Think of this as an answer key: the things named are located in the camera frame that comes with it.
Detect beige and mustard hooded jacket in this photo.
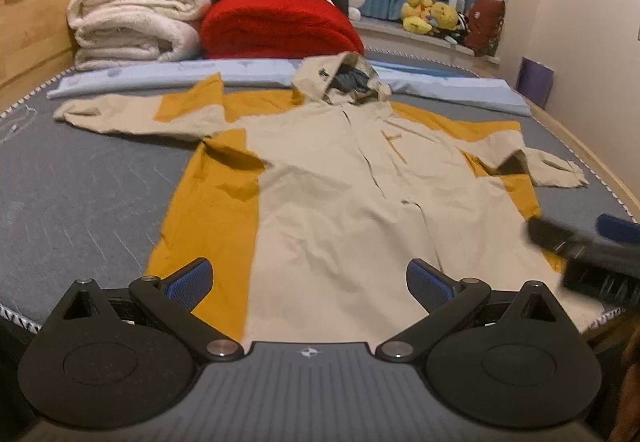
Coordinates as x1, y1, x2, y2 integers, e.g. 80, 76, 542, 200
54, 53, 587, 346

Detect purple box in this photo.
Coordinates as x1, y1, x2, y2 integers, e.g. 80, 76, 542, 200
515, 58, 554, 108

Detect light blue folded sheet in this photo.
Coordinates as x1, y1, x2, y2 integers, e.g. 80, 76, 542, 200
47, 58, 530, 116

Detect dark red plush pillow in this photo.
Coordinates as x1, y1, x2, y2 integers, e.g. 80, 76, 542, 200
464, 0, 506, 56

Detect yellow plush toys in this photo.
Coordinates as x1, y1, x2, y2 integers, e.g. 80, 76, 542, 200
400, 0, 463, 35

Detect red fleece blanket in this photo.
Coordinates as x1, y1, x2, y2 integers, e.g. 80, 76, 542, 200
200, 0, 364, 58

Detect cream folded blanket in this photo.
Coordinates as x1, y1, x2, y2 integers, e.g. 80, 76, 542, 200
66, 0, 212, 72

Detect wooden bed headboard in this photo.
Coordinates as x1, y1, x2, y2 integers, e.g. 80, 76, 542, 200
1, 0, 76, 112

